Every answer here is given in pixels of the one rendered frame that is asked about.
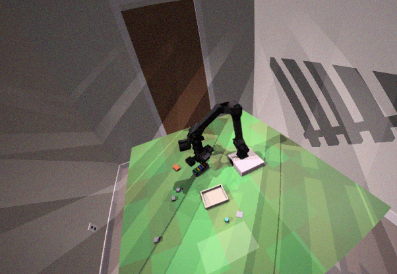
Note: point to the beige rectangular tray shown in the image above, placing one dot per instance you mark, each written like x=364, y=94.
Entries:
x=214, y=196

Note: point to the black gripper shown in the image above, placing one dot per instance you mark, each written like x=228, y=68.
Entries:
x=191, y=160

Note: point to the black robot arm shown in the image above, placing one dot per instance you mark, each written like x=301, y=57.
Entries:
x=194, y=136

